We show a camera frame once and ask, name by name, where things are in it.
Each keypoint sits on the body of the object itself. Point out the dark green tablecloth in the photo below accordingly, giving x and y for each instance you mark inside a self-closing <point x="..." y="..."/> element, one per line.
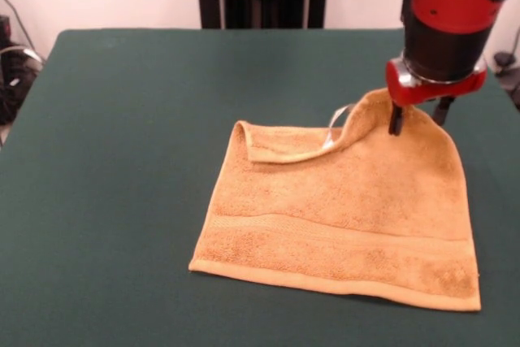
<point x="101" y="221"/>

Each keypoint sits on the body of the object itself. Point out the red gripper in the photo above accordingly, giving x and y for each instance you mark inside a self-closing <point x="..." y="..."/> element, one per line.
<point x="410" y="93"/>

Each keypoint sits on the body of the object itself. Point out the yellow terry towel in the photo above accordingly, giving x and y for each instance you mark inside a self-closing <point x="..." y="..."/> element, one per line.
<point x="325" y="209"/>

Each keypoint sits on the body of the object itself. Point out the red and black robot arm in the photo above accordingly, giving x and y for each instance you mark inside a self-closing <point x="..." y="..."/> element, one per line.
<point x="438" y="18"/>

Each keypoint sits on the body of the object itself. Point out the black stand foot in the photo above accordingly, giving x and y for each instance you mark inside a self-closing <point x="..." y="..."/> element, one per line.
<point x="505" y="60"/>

